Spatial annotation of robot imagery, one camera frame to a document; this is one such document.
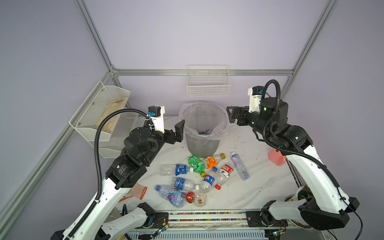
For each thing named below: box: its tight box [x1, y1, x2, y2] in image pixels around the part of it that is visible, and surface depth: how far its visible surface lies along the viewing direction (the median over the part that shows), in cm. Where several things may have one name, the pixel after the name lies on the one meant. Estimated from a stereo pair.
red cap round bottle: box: [184, 191, 208, 207], surface depth 78 cm
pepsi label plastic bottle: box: [199, 167, 218, 193], surface depth 84 cm
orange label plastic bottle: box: [203, 153, 226, 169], surface depth 93 cm
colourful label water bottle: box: [155, 185, 187, 209], surface depth 76 cm
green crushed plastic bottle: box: [188, 155, 207, 178], surface depth 92 cm
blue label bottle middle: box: [171, 177, 201, 192], surface depth 82 cm
